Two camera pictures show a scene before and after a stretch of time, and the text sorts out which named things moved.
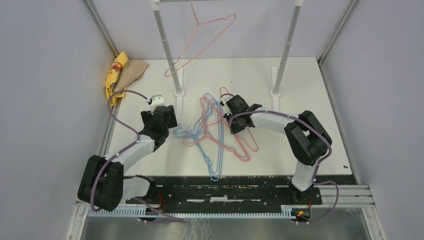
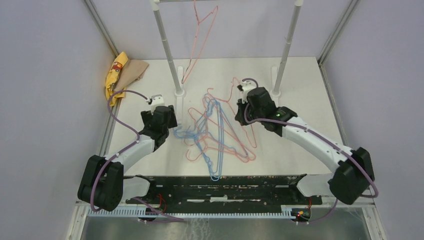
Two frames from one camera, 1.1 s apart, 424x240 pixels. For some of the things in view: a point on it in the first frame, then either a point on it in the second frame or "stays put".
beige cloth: (131, 71) stays put
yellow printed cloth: (112, 77) stays put
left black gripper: (147, 117) stays put
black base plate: (227, 190) stays put
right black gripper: (234, 130) -> (240, 111)
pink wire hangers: (217, 130) -> (214, 142)
